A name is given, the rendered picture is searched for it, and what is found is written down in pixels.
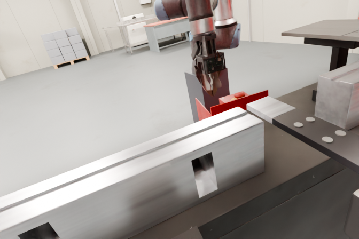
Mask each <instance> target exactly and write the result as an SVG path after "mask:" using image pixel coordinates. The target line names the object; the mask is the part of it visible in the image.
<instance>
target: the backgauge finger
mask: <svg viewBox="0 0 359 239"><path fill-rule="evenodd" d="M247 110H249V111H251V112H252V113H254V114H255V115H257V116H259V117H261V118H262V119H264V120H266V121H268V122H269V123H271V124H273V125H275V126H276V127H278V128H280V129H282V130H283V131H285V132H287V133H289V134H290V135H292V136H294V137H296V138H297V139H299V140H301V141H302V142H304V143H306V144H308V145H309V146H311V147H313V148H315V149H316V150H318V151H320V152H321V153H323V154H325V155H326V156H328V157H330V158H332V159H333V160H335V161H337V162H339V163H340V164H342V165H344V166H346V167H347V168H349V169H351V170H353V171H354V172H356V173H358V174H359V135H358V134H356V133H353V132H350V131H348V130H346V129H343V128H341V127H339V126H337V125H334V124H332V123H330V122H327V121H325V120H323V119H320V118H318V117H316V116H313V115H311V114H309V113H306V112H304V111H302V110H299V109H297V108H295V107H292V106H290V105H288V104H285V103H283V102H281V101H278V100H276V99H274V98H271V97H269V96H267V97H264V98H262V99H259V100H257V101H254V102H251V103H248V104H247ZM343 230H344V232H345V234H346V235H347V236H348V237H349V238H351V239H359V189H358V190H357V191H355V192H353V194H352V197H351V200H350V204H349V208H348V212H347V216H346V221H345V225H344V229H343Z"/></svg>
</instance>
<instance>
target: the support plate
mask: <svg viewBox="0 0 359 239"><path fill-rule="evenodd" d="M357 30H359V19H342V20H322V21H319V22H315V23H311V24H309V25H305V26H302V27H299V28H295V29H291V30H288V31H285V32H282V33H281V36H292V37H306V38H320V39H335V40H343V41H357V42H359V31H357ZM354 31H356V32H357V33H356V32H354ZM351 32H353V33H351ZM348 33H350V34H348ZM345 34H347V35H345ZM342 35H344V36H342Z"/></svg>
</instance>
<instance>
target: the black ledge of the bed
mask: <svg viewBox="0 0 359 239"><path fill-rule="evenodd" d="M317 86H318V82H316V83H313V84H310V85H308V86H305V87H303V88H300V89H298V90H295V91H293V92H290V93H288V94H285V95H283V96H280V97H278V98H275V99H276V100H278V101H281V102H283V103H285V104H288V105H290V106H292V107H295V108H297V109H299V110H302V111H304V112H306V113H309V114H311V115H313V116H314V114H315V105H316V102H314V101H312V96H313V89H316V88H317ZM245 111H247V113H248V114H250V115H253V116H255V117H257V118H259V119H260V120H262V121H263V122H264V172H262V173H260V174H258V175H256V176H254V177H252V178H250V179H248V180H246V181H244V182H242V183H240V184H238V185H236V186H234V187H232V188H230V189H228V190H226V191H224V192H222V193H220V194H218V195H216V196H214V197H212V198H210V199H207V200H205V201H203V202H201V203H199V204H197V205H195V206H193V207H191V208H189V209H187V210H185V211H183V212H181V213H179V214H177V215H175V216H173V217H171V218H169V219H167V220H165V221H163V222H161V223H159V224H157V225H155V226H153V227H151V228H149V229H147V230H145V231H143V232H141V233H139V234H137V235H135V236H132V237H130V238H128V239H172V238H174V237H176V236H177V235H179V234H181V233H183V232H185V231H187V230H189V229H191V228H193V227H195V226H197V227H198V229H199V231H200V233H201V235H202V237H203V239H217V238H219V237H221V236H223V235H225V234H226V233H228V232H230V231H232V230H234V229H235V228H237V227H239V226H241V225H243V224H245V223H246V222H248V221H250V220H252V219H254V218H255V217H257V216H259V215H261V214H263V213H265V212H266V211H268V210H270V209H272V208H274V207H275V206H277V205H279V204H281V203H283V202H285V201H286V200H288V199H290V198H291V197H293V196H295V195H297V194H299V193H301V192H302V191H304V190H306V189H308V188H310V187H311V186H313V185H315V184H317V183H319V182H321V181H322V180H324V179H326V178H328V177H330V176H331V175H333V174H335V173H337V172H339V171H340V170H342V169H344V168H346V166H344V165H342V164H340V163H339V162H337V161H335V160H333V159H332V158H330V157H328V156H326V155H325V154H323V153H321V152H320V151H318V150H316V149H315V148H313V147H311V146H309V145H308V144H306V143H304V142H302V141H301V140H299V139H297V138H296V137H294V136H292V135H290V134H289V133H287V132H285V131H283V130H282V129H280V128H278V127H276V126H275V125H273V124H271V123H269V122H268V121H266V120H264V119H262V118H261V117H259V116H257V115H255V114H254V113H252V112H251V111H249V110H245Z"/></svg>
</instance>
